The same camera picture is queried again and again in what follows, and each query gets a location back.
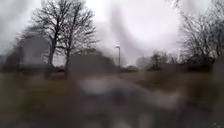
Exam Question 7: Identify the street lamp pole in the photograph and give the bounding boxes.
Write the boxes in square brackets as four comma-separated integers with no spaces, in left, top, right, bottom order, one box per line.
[115,45,122,69]

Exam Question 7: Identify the dark hedge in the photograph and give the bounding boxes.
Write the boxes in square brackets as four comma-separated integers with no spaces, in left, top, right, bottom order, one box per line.
[64,49,118,76]

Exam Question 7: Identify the wet grey asphalt path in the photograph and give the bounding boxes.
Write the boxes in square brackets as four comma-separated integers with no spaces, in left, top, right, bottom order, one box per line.
[19,73,224,128]

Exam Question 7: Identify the distant bare trees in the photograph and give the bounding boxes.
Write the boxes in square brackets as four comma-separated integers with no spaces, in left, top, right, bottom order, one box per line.
[135,50,179,71]

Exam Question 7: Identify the slim bare tree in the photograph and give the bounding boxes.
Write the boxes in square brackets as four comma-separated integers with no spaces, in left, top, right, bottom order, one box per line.
[56,1,101,69]

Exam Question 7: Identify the grass verge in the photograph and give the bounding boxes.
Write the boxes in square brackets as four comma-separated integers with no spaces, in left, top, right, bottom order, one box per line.
[0,71,84,128]
[118,68,224,111]

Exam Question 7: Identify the large bare tree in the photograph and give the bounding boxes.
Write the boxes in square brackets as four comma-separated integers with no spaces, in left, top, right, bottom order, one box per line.
[28,0,79,68]

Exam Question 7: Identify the pale building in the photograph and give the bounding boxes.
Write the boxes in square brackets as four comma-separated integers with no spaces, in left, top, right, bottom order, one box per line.
[14,33,53,68]

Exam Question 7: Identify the bare trees and bushes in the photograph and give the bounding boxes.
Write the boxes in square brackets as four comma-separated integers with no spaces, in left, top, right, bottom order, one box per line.
[173,0,224,73]

